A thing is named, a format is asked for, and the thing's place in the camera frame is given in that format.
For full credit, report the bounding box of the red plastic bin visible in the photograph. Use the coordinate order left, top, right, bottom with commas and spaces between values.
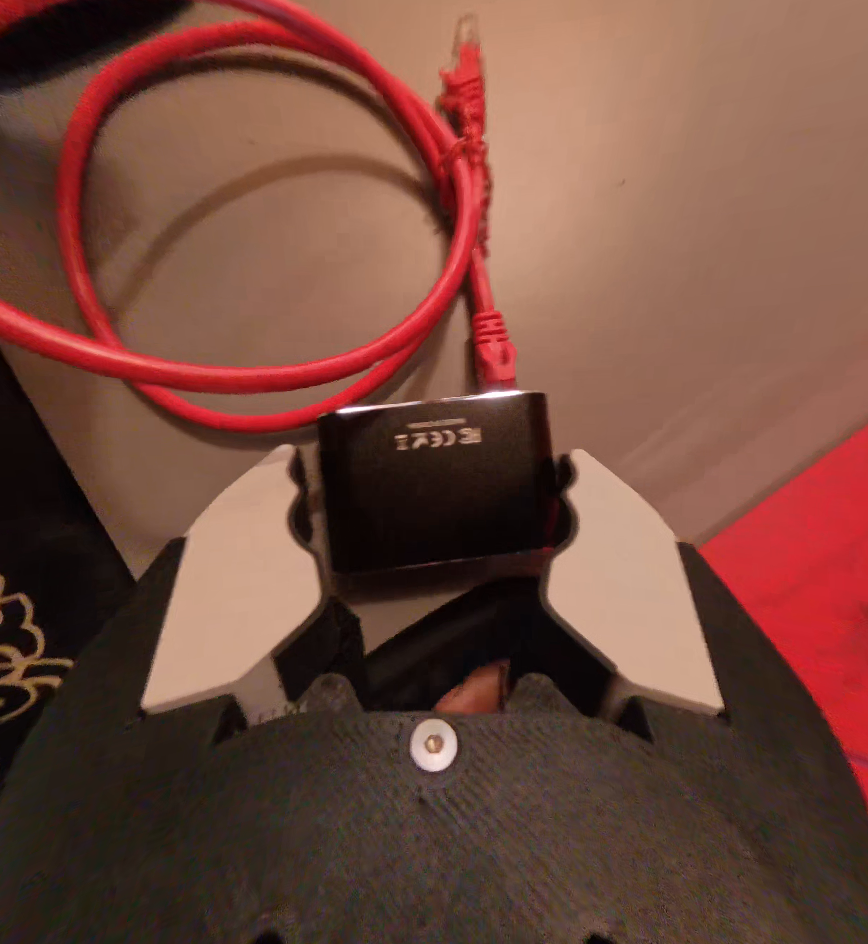
699, 400, 868, 879

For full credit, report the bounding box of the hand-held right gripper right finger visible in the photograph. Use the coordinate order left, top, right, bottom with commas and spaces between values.
541, 447, 724, 720

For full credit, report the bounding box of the black ethernet splitter box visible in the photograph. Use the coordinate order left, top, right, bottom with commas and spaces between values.
318, 391, 556, 576

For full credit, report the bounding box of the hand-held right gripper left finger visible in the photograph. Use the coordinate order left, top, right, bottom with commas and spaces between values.
140, 442, 328, 715

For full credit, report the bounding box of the red ethernet cable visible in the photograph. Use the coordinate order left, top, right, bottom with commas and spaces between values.
0, 0, 516, 436

